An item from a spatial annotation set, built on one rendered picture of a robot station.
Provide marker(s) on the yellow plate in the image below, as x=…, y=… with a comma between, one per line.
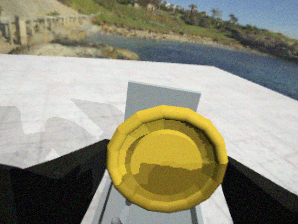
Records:
x=166, y=159

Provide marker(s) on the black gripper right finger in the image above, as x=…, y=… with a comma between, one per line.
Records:
x=254, y=199

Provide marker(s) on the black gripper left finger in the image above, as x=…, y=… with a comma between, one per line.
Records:
x=58, y=191

